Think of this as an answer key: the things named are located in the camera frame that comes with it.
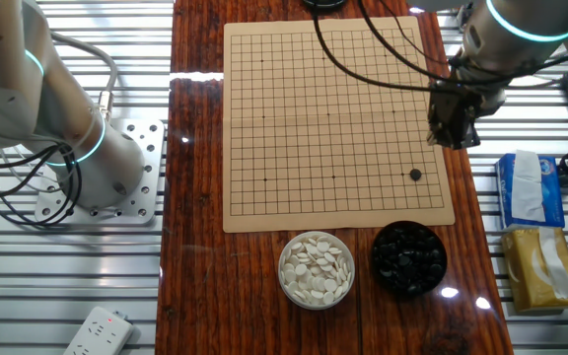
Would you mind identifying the white bowl of white stones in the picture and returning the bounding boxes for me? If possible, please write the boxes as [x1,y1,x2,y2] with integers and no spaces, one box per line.
[277,230,356,311]

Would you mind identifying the beige go board mat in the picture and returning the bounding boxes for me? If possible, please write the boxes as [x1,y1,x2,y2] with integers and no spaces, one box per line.
[222,16,457,234]

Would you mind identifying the black bowl of black stones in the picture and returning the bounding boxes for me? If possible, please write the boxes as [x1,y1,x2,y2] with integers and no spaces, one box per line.
[371,220,449,297]

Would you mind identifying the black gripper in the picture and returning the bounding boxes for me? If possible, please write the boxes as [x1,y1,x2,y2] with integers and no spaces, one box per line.
[425,67,508,151]

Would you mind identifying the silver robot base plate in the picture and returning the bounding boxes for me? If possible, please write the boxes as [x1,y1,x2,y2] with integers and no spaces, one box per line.
[35,117,166,227]

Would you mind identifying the gold tissue pack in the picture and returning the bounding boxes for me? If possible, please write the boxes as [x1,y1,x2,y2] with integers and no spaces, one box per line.
[500,226,568,315]

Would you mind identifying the blue tissue pack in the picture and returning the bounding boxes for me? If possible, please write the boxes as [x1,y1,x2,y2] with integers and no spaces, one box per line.
[494,150,566,232]

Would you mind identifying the white power strip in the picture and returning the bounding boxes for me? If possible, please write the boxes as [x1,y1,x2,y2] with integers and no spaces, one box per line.
[62,306,135,355]

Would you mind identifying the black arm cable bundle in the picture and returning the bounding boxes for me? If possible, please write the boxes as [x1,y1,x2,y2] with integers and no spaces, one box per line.
[311,0,568,96]

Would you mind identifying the black base cables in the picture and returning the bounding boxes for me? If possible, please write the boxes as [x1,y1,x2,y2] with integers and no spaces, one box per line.
[0,145,83,229]

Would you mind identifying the gray robot base cable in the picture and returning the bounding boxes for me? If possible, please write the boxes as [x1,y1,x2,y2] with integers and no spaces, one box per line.
[51,32,119,122]

